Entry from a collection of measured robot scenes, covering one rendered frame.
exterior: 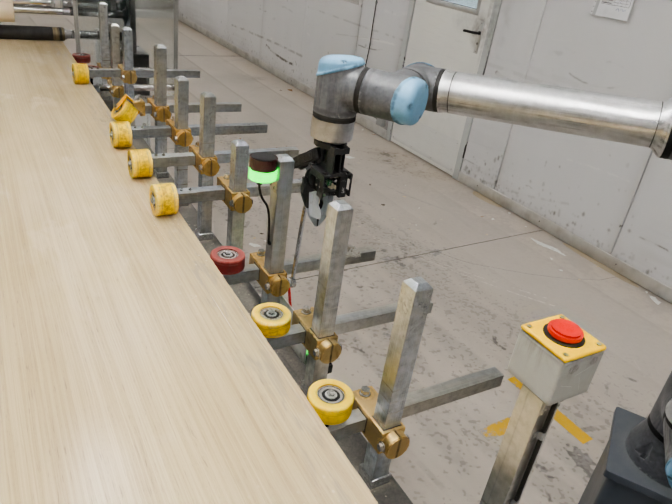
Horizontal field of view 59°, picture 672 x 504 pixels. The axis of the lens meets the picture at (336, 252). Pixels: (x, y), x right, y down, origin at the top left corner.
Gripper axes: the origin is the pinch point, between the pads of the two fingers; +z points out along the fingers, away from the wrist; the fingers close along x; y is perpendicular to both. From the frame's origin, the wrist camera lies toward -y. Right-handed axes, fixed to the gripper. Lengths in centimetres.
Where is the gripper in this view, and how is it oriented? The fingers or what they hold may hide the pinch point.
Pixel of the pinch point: (315, 219)
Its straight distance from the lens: 137.3
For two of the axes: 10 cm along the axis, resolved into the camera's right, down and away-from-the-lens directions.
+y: 4.8, 4.7, -7.4
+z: -1.3, 8.7, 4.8
